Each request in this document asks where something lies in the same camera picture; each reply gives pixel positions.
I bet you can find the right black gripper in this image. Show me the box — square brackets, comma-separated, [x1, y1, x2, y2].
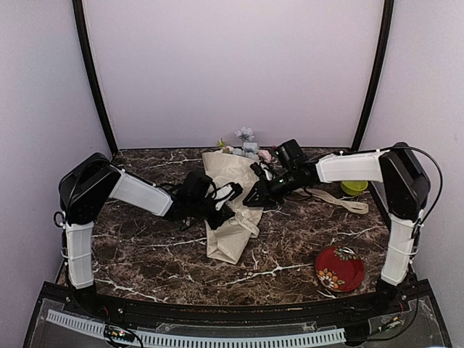
[243, 168, 300, 207]

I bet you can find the white printed ribbon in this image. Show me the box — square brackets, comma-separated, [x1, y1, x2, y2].
[233, 193, 374, 241]

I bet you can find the pink fake rose stem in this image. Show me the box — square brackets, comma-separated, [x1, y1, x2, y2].
[257, 149, 273, 163]

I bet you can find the beige wrapping paper sheet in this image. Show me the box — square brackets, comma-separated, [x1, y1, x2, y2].
[202, 152, 263, 265]

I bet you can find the blue fake flower stem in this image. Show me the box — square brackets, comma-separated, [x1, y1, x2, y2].
[235, 127, 259, 153]

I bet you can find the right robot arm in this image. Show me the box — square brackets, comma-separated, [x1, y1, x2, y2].
[243, 139, 432, 286]

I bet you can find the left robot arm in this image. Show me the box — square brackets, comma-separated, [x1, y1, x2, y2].
[54, 152, 243, 316]

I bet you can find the yellow-green cup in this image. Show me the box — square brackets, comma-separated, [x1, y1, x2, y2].
[341, 181, 368, 196]

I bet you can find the red floral plate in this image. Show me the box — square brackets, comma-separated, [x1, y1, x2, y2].
[315, 246, 365, 293]

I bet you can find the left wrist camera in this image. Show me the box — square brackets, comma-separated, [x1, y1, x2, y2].
[212, 182, 243, 211]

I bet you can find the black front table rail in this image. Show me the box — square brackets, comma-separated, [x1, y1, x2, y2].
[43, 282, 432, 329]

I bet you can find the white slotted cable duct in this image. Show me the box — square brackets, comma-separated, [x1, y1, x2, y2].
[46, 310, 346, 347]

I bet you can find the right black frame post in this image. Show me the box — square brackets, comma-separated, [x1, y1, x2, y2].
[350, 0, 394, 151]

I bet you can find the black frame post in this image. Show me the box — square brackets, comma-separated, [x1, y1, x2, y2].
[350, 0, 394, 151]
[72, 0, 119, 156]

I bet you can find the left black frame post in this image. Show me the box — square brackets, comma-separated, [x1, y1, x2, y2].
[72, 0, 119, 156]

